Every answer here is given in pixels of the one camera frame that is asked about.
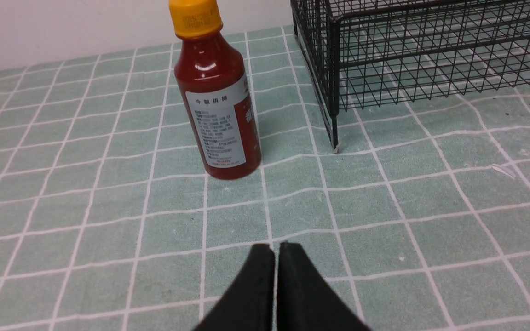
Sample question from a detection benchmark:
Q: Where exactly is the green checkered tablecloth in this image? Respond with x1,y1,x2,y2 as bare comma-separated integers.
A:
0,26,530,331

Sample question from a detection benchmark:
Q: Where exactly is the black wire mesh shelf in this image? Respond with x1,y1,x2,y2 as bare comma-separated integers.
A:
290,0,530,148

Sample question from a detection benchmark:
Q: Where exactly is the red sauce bottle orange cap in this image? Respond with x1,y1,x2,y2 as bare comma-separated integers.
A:
168,0,262,180

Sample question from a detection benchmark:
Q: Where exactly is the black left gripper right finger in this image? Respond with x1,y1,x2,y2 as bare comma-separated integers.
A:
277,242,370,331

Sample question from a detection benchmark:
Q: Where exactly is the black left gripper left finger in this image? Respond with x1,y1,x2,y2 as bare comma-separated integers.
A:
194,244,276,331

